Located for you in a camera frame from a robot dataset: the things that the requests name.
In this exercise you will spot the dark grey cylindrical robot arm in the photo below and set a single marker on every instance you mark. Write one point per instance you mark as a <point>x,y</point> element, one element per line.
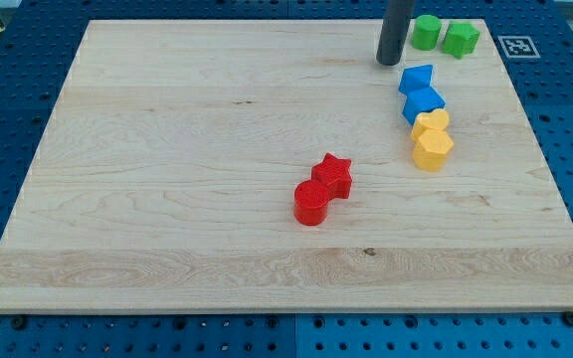
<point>394,30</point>

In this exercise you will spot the light wooden board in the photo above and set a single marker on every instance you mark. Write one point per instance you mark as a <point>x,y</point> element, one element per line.
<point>164,180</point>

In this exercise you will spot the red cylinder block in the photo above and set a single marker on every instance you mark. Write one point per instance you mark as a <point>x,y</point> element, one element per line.
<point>311,199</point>

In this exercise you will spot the red star block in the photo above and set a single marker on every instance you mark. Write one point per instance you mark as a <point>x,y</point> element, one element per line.
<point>334,173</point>

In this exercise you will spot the yellow hexagon block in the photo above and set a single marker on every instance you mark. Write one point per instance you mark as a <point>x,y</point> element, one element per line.
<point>432,149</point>

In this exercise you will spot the blue cube block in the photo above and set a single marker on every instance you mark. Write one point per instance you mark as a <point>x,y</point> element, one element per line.
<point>421,100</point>

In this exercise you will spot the yellow heart block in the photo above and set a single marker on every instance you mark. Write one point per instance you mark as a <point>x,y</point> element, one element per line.
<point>437,119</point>

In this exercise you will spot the blue triangular prism block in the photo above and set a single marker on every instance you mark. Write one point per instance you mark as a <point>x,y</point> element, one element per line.
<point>416,78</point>

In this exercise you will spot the green cylinder block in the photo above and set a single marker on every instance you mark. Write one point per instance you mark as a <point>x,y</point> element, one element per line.
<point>426,32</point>

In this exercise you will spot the white fiducial marker tag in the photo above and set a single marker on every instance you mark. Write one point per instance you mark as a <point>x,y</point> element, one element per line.
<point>518,47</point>

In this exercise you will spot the black bolt front left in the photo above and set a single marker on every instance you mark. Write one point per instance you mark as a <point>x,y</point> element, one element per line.
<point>18,322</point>

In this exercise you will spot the black bolt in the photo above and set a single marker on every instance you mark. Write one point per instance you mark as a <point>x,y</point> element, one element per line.
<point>567,318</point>
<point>18,322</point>

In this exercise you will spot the black bolt front right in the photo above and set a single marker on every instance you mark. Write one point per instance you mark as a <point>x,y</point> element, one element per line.
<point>567,318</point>

